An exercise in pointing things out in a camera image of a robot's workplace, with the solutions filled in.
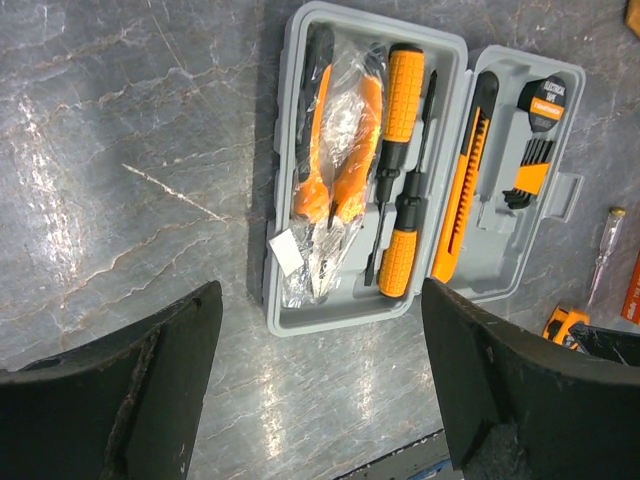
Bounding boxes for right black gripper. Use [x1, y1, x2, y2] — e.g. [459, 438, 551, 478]
[569, 324, 640, 367]

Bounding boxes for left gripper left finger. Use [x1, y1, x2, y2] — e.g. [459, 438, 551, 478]
[1, 281, 223, 479]

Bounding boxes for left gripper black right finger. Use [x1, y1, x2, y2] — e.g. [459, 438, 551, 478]
[421, 279, 639, 479]

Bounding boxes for orange black screwdriver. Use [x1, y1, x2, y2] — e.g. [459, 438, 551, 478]
[364, 43, 425, 286]
[378, 70, 438, 298]

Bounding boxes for grey plastic tool case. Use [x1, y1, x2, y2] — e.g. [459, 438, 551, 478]
[263, 1, 586, 337]

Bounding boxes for orange utility knife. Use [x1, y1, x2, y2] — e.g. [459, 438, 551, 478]
[431, 71, 499, 283]

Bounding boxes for orange handled pliers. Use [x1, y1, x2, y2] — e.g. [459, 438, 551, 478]
[282, 23, 388, 309]

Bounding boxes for orange printed box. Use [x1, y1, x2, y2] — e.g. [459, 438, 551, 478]
[621, 255, 640, 325]

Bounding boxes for orange tape measure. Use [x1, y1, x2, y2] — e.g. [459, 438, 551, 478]
[542, 305, 590, 350]

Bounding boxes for thin metal rod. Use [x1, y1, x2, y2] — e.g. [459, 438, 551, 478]
[587, 206, 626, 308]

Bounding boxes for round black orange tape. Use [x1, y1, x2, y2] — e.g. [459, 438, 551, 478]
[517, 75, 567, 133]

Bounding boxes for blue grey cable duct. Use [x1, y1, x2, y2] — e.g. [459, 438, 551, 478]
[340, 429, 461, 479]

